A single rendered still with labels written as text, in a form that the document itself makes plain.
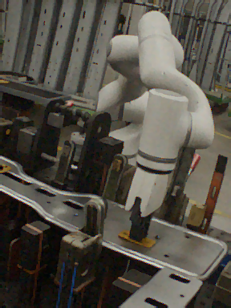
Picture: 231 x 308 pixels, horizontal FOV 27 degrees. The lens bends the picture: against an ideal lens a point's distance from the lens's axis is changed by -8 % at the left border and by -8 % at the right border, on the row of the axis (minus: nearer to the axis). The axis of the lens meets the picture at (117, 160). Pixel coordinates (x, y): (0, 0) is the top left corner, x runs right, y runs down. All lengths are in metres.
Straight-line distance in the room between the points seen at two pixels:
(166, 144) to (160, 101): 0.09
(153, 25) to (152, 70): 0.18
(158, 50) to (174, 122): 0.23
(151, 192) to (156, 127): 0.13
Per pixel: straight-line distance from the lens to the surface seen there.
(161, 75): 1.11
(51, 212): 1.19
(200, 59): 9.27
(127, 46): 1.40
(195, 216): 1.23
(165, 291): 0.96
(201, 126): 1.03
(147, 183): 1.03
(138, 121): 1.76
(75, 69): 5.90
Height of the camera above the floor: 1.51
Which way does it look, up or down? 18 degrees down
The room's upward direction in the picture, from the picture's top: 12 degrees clockwise
